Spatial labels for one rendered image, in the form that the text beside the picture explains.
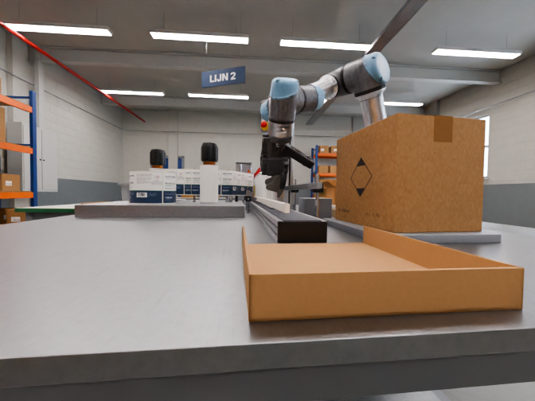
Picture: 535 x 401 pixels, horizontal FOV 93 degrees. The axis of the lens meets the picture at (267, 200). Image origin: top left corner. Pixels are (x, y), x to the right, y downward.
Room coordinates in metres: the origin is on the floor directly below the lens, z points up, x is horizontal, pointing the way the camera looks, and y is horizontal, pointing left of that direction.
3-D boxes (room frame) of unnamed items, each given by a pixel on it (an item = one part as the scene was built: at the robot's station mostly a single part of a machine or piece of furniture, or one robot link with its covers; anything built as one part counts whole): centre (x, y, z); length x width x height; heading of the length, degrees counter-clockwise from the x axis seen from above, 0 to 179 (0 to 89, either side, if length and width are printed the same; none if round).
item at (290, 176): (1.42, -0.12, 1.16); 0.04 x 0.04 x 0.67; 7
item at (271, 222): (1.36, 0.02, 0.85); 1.65 x 0.11 x 0.05; 7
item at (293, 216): (1.36, 0.02, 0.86); 1.65 x 0.08 x 0.04; 7
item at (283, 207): (1.07, 0.02, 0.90); 1.07 x 0.01 x 0.02; 7
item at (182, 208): (1.43, 0.48, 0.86); 0.80 x 0.67 x 0.05; 7
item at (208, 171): (1.25, 0.29, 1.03); 0.09 x 0.09 x 0.30
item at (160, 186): (1.19, 0.54, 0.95); 0.20 x 0.20 x 0.14
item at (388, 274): (0.37, -0.10, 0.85); 0.30 x 0.26 x 0.04; 7
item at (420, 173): (0.73, -0.38, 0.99); 0.30 x 0.24 x 0.27; 10
